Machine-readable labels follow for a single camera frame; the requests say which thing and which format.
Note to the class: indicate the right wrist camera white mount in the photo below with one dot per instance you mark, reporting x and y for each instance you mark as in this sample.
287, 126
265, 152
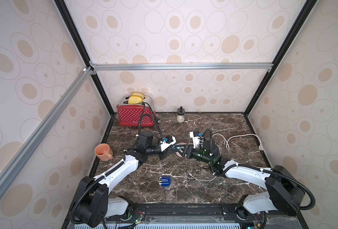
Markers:
197, 139

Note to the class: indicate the back yellow toast slice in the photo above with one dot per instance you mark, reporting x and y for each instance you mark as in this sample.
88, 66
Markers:
138, 94

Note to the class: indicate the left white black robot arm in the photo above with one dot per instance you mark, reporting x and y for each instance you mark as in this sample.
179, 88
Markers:
91, 204

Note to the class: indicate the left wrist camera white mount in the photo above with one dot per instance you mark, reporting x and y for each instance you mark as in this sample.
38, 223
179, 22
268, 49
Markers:
167, 142

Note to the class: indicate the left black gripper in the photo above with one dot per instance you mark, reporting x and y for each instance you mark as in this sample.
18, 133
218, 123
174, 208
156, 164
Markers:
164, 153

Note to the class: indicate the left slanted aluminium frame bar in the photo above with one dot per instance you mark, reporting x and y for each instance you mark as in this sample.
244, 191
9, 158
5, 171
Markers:
22, 156

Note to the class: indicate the horizontal aluminium frame bar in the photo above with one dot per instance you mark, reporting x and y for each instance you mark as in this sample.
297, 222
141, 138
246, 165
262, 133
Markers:
174, 67

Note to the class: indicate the front yellow toast slice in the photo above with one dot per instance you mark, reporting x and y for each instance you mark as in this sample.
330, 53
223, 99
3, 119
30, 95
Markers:
133, 100

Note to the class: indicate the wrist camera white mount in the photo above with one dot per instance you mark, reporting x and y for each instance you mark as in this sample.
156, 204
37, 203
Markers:
167, 142
197, 139

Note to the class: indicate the round pink power strip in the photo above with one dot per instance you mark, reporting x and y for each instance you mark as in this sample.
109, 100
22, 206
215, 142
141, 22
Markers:
181, 149

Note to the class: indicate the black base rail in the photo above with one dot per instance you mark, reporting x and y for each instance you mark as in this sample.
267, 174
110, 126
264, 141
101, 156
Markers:
201, 216

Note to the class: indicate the red polka dot toaster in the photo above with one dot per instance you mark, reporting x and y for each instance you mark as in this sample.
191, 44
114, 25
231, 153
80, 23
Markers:
129, 115

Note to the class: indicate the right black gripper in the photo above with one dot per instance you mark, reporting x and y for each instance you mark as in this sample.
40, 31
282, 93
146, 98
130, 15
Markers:
190, 151

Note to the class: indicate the small glass bottle black cap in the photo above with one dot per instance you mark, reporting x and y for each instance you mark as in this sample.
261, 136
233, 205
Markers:
180, 115

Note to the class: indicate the yellow toast slice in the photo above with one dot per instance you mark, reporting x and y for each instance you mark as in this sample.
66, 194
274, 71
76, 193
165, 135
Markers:
133, 100
138, 94

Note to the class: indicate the orange plastic cup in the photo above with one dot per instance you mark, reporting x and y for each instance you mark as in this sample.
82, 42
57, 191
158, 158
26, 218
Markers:
104, 152

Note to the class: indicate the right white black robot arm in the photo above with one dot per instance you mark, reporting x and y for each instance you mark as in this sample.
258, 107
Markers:
282, 191

